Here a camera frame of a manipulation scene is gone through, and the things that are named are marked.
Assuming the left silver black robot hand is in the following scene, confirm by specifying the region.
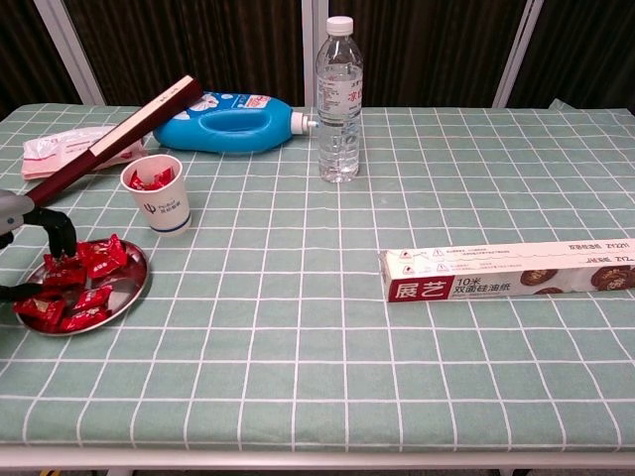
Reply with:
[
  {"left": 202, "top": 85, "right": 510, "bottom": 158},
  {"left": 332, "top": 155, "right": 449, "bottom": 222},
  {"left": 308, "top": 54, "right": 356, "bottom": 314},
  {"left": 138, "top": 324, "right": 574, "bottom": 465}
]
[{"left": 0, "top": 187, "right": 79, "bottom": 303}]

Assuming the white paper cup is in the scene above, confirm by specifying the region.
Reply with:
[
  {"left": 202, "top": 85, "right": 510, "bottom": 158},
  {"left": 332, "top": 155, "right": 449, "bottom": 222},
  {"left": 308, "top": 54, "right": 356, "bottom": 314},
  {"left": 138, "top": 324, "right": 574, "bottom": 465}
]
[{"left": 120, "top": 153, "right": 193, "bottom": 238}]

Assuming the white pink wet wipes pack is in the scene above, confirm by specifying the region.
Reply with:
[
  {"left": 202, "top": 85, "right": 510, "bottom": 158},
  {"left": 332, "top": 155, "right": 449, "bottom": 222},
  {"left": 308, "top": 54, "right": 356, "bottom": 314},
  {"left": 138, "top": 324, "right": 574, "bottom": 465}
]
[{"left": 20, "top": 123, "right": 150, "bottom": 182}]

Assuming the round metal plate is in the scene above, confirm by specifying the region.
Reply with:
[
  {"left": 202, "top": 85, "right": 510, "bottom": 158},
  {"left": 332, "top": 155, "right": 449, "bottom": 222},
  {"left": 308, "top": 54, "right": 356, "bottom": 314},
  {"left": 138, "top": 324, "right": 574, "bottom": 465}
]
[{"left": 15, "top": 238, "right": 150, "bottom": 337}]

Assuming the dark fabric partition screen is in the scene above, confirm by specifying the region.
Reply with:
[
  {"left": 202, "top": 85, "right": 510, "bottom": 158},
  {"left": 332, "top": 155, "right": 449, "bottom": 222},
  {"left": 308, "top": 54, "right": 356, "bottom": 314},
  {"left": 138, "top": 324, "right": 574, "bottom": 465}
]
[
  {"left": 493, "top": 0, "right": 635, "bottom": 110},
  {"left": 0, "top": 0, "right": 105, "bottom": 118},
  {"left": 312, "top": 0, "right": 545, "bottom": 108},
  {"left": 34, "top": 0, "right": 318, "bottom": 108}
]

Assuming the blue detergent bottle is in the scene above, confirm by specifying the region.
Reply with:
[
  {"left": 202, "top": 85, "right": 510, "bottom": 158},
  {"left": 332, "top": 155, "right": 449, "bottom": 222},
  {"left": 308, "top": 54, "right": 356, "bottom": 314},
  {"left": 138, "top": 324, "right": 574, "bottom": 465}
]
[{"left": 152, "top": 90, "right": 318, "bottom": 155}]

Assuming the green checked tablecloth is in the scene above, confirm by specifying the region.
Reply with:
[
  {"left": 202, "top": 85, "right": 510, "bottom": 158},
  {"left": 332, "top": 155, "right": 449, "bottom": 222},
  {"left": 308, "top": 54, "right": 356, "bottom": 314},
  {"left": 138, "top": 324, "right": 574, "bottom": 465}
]
[{"left": 0, "top": 98, "right": 635, "bottom": 453}]

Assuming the clear plastic water bottle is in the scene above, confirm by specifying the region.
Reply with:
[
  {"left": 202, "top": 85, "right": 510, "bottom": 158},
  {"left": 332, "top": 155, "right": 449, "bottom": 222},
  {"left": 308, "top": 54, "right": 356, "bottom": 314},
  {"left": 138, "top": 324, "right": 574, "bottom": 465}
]
[{"left": 316, "top": 15, "right": 365, "bottom": 184}]

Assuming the baking paper box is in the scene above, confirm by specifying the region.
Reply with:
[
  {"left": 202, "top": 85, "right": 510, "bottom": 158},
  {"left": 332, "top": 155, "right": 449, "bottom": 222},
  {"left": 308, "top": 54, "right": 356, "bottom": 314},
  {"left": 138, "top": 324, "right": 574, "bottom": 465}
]
[{"left": 377, "top": 239, "right": 635, "bottom": 306}]

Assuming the white table frame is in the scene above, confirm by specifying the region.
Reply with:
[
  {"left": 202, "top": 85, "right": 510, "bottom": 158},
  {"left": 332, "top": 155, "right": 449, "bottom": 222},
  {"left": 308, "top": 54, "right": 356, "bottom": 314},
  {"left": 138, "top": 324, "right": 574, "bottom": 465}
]
[{"left": 0, "top": 443, "right": 635, "bottom": 476}]

